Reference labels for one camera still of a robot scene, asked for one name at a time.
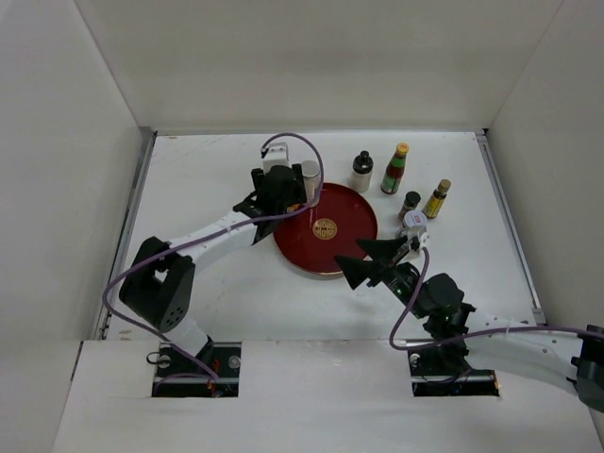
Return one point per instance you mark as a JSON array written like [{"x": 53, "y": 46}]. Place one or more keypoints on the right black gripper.
[{"x": 357, "y": 271}]

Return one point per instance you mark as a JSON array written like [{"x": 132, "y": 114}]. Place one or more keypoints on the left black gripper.
[{"x": 296, "y": 195}]

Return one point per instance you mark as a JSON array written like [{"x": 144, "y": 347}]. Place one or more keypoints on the silver lid white jar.
[{"x": 311, "y": 176}]

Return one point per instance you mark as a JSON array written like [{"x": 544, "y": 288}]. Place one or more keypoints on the white lid red label jar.
[{"x": 414, "y": 221}]

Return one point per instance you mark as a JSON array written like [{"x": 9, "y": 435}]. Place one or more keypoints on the small dark spice jar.
[{"x": 411, "y": 201}]

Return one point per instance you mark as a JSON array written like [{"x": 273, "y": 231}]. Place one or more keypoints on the black cap white bottle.
[{"x": 361, "y": 173}]

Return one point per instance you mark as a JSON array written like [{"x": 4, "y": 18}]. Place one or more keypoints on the yellow label small bottle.
[{"x": 436, "y": 200}]

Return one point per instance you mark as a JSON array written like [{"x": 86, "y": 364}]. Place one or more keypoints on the red chili sauce bottle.
[{"x": 395, "y": 169}]

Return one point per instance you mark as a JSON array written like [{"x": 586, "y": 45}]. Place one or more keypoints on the clear dome salt grinder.
[{"x": 400, "y": 253}]

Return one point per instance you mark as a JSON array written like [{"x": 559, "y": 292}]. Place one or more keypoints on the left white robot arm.
[{"x": 160, "y": 287}]

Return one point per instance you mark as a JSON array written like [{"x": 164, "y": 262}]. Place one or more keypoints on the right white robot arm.
[{"x": 437, "y": 323}]

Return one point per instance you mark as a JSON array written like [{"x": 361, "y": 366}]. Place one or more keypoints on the round red lacquer tray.
[{"x": 310, "y": 240}]

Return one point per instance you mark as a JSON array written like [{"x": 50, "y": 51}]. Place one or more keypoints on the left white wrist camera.
[{"x": 274, "y": 154}]

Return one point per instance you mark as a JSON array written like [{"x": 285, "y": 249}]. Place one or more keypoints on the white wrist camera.
[
  {"x": 414, "y": 243},
  {"x": 274, "y": 154}
]

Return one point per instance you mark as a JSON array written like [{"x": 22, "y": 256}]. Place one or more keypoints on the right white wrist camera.
[{"x": 414, "y": 243}]

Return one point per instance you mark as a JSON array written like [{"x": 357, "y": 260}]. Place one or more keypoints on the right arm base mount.
[{"x": 441, "y": 372}]

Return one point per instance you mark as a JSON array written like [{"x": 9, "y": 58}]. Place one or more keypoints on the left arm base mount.
[{"x": 178, "y": 377}]

